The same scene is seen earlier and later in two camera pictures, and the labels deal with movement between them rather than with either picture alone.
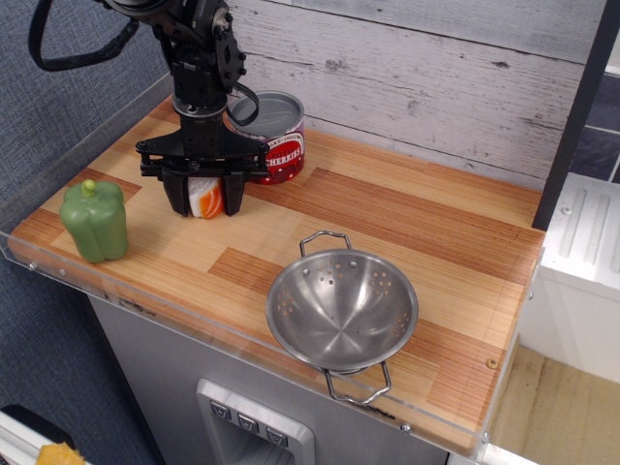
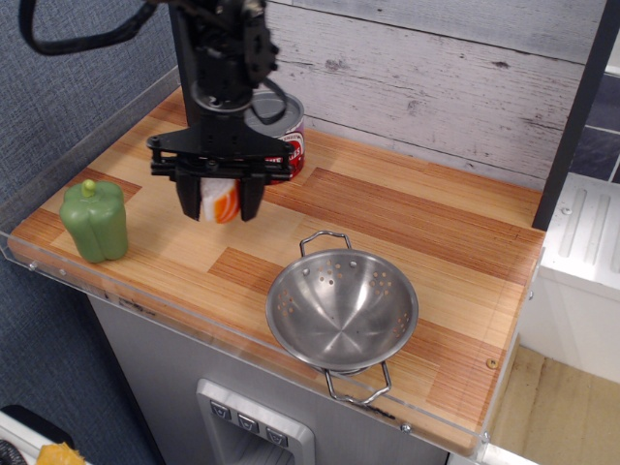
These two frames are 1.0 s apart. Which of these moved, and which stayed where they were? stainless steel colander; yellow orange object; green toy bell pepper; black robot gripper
Moved: black robot gripper
Stayed: stainless steel colander; yellow orange object; green toy bell pepper
